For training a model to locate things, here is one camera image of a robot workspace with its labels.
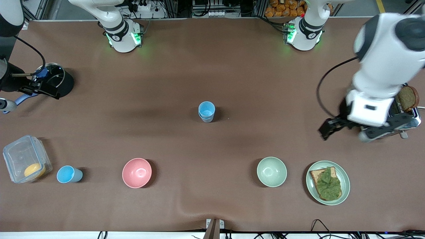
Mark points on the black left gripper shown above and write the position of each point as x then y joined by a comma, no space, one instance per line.
342,121

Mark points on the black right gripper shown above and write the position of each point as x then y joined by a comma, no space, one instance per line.
12,82

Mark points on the light blue plastic cup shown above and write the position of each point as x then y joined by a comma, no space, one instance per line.
206,109
68,174
206,120

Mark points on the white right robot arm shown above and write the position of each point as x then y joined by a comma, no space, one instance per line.
119,31

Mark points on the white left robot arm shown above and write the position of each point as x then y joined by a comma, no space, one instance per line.
382,66

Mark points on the glass lid blue knob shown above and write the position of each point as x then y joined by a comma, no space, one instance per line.
54,74

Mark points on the brown toast slice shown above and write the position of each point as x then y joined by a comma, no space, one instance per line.
316,177

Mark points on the green lettuce leaf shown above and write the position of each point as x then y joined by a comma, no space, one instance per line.
329,186

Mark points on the pale green plate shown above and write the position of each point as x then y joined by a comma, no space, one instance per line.
345,186

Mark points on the clear plastic food container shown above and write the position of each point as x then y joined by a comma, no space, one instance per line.
21,154

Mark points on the pale green bowl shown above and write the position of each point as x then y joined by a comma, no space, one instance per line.
271,171

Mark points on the beige chrome toaster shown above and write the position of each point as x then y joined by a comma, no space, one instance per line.
406,113

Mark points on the orange round food piece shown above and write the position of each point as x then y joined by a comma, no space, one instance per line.
34,170

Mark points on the dark brown bread slice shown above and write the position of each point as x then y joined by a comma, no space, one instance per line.
408,98

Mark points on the bag of orange snacks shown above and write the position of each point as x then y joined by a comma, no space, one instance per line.
284,9

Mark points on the pink bowl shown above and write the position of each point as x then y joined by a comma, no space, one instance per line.
136,172

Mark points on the white power strip with plugs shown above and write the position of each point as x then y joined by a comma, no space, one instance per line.
142,6

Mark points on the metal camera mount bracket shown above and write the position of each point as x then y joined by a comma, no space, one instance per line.
214,229

